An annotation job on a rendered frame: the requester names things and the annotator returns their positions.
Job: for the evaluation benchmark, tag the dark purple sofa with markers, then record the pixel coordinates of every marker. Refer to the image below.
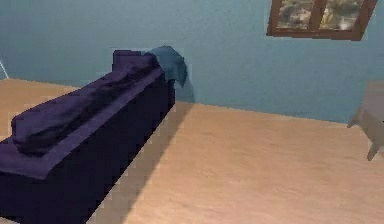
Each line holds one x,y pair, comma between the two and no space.
100,133

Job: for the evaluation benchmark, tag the grey chair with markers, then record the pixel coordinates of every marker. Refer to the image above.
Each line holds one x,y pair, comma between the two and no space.
373,116

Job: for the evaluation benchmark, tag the teal cloth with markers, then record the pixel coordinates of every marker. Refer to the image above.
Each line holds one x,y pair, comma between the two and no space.
171,63

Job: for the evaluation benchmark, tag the brown framed window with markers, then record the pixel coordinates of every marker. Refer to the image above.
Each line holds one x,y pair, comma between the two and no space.
316,31

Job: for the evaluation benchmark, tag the thin pale blue rod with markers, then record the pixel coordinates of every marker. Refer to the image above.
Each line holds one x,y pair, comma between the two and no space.
3,70

